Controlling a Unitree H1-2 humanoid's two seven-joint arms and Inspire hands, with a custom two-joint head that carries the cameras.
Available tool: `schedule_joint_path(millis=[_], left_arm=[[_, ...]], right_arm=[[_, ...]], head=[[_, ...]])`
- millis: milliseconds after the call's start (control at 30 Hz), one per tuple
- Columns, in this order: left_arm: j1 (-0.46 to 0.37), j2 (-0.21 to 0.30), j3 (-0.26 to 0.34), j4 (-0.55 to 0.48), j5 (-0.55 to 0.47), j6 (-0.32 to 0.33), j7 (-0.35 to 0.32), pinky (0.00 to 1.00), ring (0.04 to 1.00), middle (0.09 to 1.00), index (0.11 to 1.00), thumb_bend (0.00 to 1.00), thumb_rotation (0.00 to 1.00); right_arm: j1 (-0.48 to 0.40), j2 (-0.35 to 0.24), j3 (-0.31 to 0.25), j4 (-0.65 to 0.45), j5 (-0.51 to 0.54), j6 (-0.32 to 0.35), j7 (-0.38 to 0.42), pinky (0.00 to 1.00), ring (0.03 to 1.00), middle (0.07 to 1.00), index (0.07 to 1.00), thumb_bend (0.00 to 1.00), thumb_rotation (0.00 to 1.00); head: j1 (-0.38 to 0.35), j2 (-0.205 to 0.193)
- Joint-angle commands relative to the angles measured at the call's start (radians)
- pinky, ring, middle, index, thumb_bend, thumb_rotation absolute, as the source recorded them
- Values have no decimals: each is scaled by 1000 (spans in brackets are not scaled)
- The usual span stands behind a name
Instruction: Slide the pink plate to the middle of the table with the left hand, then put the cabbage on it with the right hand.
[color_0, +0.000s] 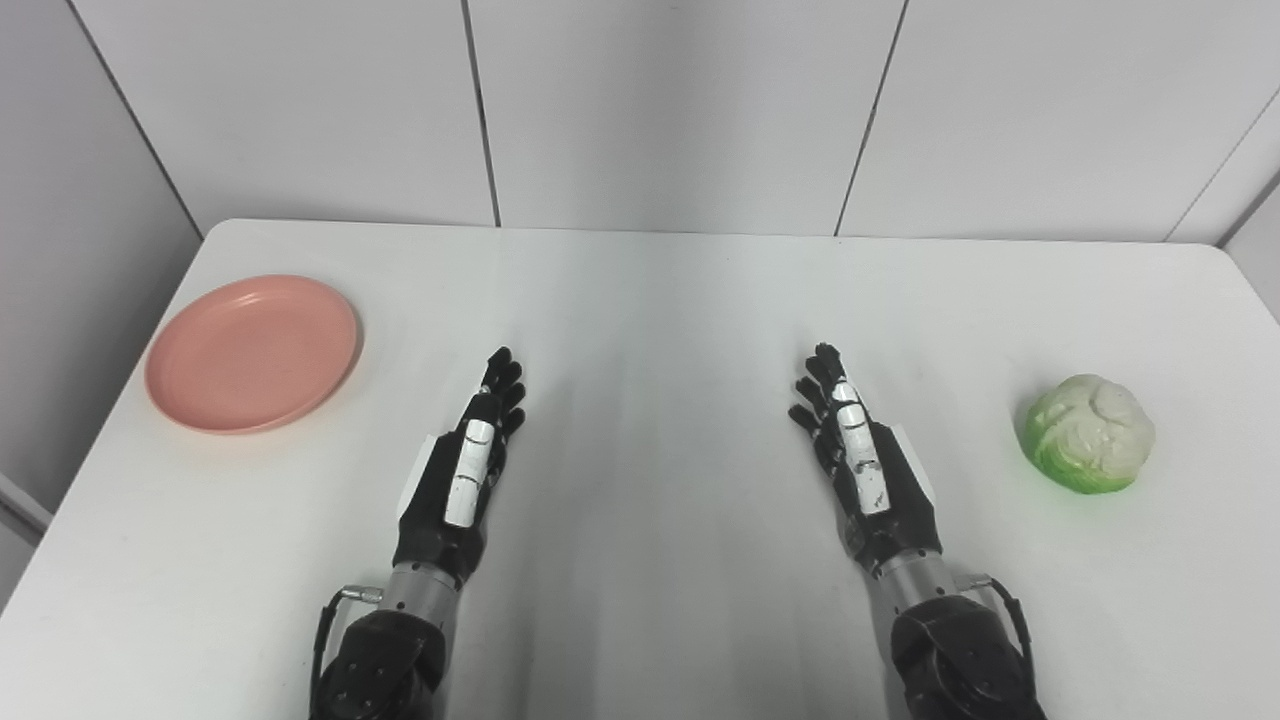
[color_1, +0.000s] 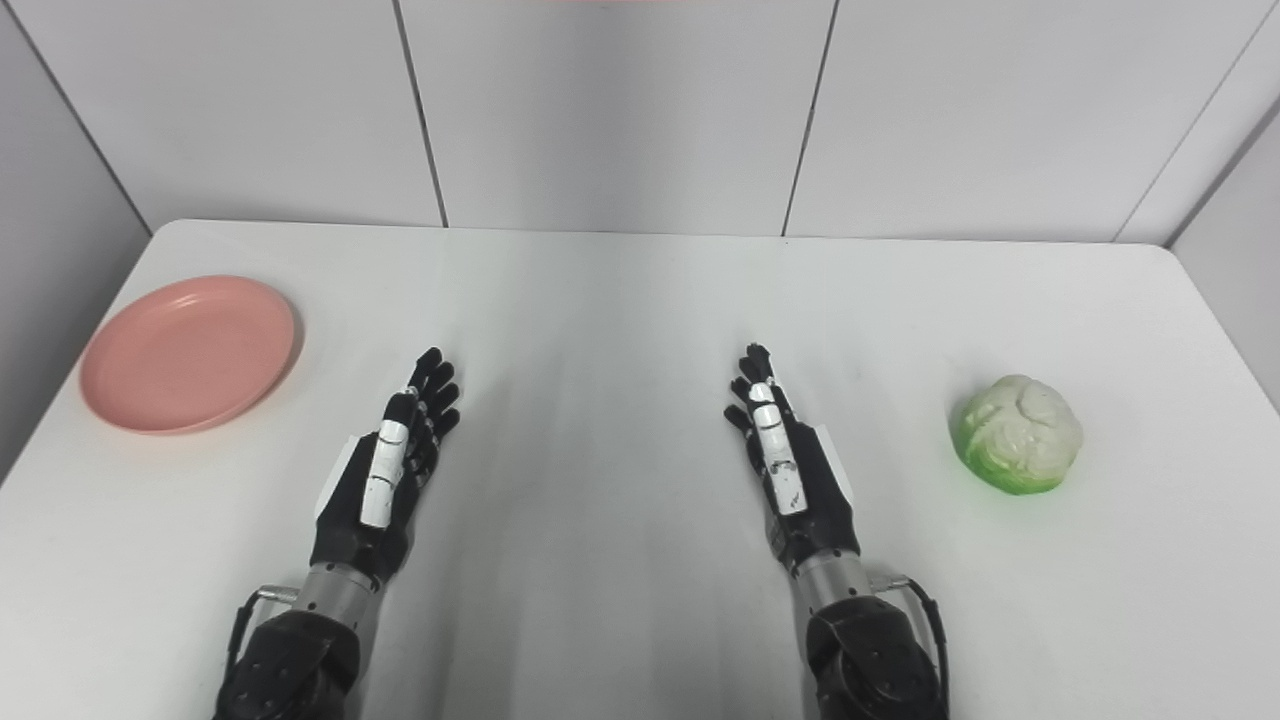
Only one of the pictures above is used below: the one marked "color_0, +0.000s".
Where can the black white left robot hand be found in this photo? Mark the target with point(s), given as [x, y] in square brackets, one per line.
[440, 510]

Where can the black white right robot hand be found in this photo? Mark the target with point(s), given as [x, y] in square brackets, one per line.
[895, 500]

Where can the green white cabbage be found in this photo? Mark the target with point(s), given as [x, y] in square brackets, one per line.
[1088, 435]

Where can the pink round plate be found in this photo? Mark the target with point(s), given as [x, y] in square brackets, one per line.
[252, 355]

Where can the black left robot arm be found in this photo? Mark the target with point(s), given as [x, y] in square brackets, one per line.
[385, 660]

